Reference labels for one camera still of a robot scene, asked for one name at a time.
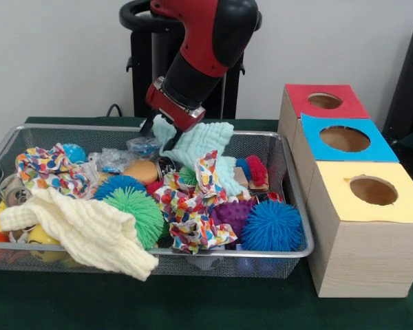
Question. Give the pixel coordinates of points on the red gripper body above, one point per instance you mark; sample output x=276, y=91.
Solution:
x=173, y=105

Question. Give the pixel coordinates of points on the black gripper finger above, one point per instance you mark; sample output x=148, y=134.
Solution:
x=146, y=126
x=172, y=139

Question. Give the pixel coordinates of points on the mint green cloth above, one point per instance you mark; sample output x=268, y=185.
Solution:
x=203, y=144

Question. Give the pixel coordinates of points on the crushed clear water bottle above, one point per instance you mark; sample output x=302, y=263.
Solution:
x=117, y=159

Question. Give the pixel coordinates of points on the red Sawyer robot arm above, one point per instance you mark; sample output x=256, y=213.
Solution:
x=206, y=38

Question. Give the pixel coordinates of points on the shallow clear mesh bin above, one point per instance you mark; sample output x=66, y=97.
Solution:
x=292, y=179

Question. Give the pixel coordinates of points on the wooden box with three holes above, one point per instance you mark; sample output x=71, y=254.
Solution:
x=365, y=254

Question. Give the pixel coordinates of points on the tan round bun toy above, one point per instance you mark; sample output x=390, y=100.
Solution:
x=143, y=171

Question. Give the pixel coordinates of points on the colourful patterned cloth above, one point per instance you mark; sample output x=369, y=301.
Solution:
x=51, y=170
x=193, y=199

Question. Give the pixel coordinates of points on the dark blue spiky ball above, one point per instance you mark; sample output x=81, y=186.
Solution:
x=118, y=184

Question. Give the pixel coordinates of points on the small blue globe ball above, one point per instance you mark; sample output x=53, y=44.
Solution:
x=74, y=152

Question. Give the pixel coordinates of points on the green spiky ball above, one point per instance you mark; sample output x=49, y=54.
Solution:
x=141, y=213

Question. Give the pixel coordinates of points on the red spiky toy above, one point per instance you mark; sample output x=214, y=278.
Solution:
x=257, y=170

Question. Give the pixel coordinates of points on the purple spiky ball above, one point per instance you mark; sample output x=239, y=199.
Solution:
x=233, y=214

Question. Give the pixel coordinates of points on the pale yellow cloth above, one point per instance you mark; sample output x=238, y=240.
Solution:
x=82, y=227

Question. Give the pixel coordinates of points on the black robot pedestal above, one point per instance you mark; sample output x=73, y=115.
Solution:
x=141, y=62

